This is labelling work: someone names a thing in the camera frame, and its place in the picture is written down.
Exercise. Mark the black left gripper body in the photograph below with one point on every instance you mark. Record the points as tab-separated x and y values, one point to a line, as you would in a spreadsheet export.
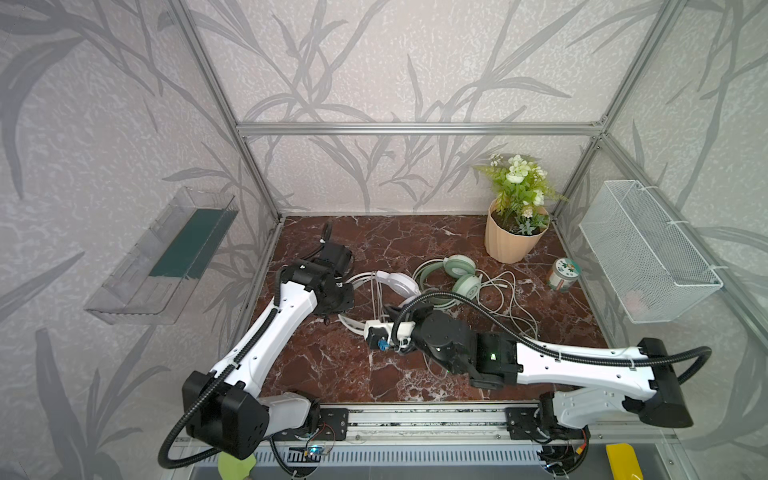
336	297

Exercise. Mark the mint green over-ear headphones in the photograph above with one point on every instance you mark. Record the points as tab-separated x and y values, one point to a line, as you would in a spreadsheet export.
460	268

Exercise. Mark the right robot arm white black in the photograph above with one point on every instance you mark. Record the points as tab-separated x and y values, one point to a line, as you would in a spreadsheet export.
644	380

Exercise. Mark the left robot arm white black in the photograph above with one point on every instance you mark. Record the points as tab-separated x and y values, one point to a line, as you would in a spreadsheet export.
224	410

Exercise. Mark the small green white tin can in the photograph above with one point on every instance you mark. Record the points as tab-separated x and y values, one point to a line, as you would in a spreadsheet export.
564	273

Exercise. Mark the potted plant beige pot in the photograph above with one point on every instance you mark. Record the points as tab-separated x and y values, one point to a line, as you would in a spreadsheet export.
518	216

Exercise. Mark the light green object front left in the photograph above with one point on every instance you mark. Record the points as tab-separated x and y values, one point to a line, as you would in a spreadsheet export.
232	468

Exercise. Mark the yellow object at front edge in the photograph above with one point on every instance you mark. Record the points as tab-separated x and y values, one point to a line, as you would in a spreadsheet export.
623	462

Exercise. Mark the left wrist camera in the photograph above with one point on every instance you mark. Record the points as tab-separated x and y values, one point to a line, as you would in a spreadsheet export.
336	257

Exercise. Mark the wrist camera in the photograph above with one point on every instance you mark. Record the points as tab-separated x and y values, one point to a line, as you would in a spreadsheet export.
336	257
380	336

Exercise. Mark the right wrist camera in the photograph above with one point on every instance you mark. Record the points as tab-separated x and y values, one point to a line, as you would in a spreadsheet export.
380	336

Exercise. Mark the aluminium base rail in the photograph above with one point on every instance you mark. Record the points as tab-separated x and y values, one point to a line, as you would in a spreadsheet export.
465	434

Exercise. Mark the clear plastic wall shelf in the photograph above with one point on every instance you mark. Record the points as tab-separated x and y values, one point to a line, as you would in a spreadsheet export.
158	276

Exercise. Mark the white wire mesh basket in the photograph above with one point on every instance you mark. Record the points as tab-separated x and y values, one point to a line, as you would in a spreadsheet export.
654	268

